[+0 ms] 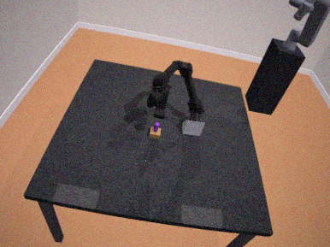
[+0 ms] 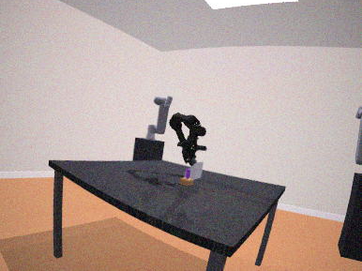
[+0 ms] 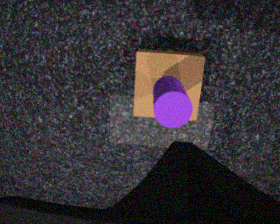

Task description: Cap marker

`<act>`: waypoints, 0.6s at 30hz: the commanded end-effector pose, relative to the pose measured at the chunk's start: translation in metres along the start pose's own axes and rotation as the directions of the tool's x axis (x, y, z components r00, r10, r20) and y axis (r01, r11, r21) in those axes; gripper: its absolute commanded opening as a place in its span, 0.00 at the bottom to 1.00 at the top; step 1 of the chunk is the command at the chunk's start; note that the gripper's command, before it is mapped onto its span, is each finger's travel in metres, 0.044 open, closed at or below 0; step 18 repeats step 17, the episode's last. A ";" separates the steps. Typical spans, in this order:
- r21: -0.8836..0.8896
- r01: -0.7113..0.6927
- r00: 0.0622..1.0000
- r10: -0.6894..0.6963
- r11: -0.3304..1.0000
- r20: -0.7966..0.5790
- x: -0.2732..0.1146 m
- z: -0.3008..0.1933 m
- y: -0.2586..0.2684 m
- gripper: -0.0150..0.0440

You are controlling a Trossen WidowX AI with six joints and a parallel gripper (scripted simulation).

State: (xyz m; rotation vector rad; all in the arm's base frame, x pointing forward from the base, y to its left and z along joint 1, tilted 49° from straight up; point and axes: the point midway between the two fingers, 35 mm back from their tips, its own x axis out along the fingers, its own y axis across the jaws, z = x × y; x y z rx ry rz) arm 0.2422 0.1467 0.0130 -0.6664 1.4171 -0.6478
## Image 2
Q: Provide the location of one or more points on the tan wooden block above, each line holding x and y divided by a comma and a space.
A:
186, 182

